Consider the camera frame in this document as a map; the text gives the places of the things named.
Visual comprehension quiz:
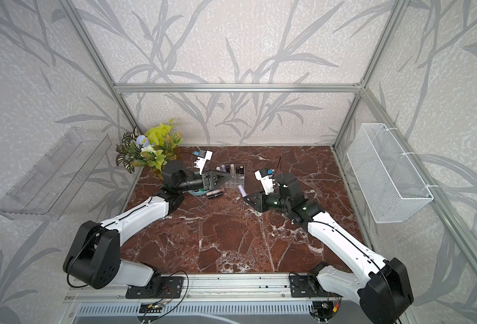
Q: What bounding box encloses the small lavender lip tube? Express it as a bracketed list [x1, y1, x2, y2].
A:
[238, 185, 247, 197]

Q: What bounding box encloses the black lipstick horizontal top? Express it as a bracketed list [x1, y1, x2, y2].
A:
[207, 193, 224, 199]

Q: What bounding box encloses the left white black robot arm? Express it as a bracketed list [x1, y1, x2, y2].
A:
[63, 160, 232, 289]

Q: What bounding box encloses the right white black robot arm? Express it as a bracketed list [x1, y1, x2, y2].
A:
[243, 169, 414, 323]

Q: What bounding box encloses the clear acrylic lipstick organizer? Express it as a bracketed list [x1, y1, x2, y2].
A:
[222, 176, 245, 188]

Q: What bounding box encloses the teal plastic dustpan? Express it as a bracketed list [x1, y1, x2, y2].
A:
[189, 189, 207, 197]

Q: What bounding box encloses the artificial plant in amber vase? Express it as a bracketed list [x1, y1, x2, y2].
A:
[116, 119, 183, 174]

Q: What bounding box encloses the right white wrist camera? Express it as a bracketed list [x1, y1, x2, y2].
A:
[254, 168, 275, 194]

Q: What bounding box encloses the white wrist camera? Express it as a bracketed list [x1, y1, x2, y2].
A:
[254, 168, 275, 194]
[193, 149, 213, 174]

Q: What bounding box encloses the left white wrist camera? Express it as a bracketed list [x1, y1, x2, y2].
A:
[193, 149, 213, 174]

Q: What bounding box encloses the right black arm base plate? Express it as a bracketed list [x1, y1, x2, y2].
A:
[288, 262, 327, 298]

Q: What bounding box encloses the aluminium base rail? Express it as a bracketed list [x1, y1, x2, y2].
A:
[63, 272, 405, 302]

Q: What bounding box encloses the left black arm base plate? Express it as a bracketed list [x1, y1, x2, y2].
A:
[125, 275, 185, 300]

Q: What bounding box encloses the white wire mesh basket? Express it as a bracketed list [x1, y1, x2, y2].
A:
[347, 123, 434, 224]

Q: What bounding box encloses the aluminium frame crossbar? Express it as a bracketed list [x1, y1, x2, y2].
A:
[114, 84, 361, 93]

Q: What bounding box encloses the small electronics board with wires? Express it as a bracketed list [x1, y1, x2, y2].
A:
[138, 302, 165, 315]

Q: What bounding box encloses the clear acrylic wall shelf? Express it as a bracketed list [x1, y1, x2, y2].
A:
[0, 127, 112, 221]

